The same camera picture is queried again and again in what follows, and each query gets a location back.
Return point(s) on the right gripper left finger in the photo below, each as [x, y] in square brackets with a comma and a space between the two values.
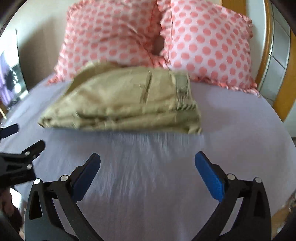
[42, 221]

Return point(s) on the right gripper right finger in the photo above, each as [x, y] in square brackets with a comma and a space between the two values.
[253, 221]

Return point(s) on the khaki tan pants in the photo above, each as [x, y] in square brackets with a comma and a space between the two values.
[104, 96]

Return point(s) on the lavender bed sheet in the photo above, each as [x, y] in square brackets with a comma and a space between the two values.
[147, 187]

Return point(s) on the pink polka-dot pillow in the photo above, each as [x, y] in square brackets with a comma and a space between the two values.
[209, 42]
[122, 32]

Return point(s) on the black flat-screen television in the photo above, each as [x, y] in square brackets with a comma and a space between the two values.
[13, 85]

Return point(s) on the wooden headboard frame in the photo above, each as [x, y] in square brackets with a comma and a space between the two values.
[273, 54]

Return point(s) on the left pink polka-dot pillow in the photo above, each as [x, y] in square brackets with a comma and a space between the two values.
[122, 32]

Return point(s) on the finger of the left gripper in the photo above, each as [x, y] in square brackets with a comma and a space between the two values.
[8, 131]
[32, 152]

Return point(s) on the right pink polka-dot pillow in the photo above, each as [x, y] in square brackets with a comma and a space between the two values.
[209, 42]

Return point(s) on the person's left hand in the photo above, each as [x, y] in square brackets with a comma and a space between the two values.
[11, 213]

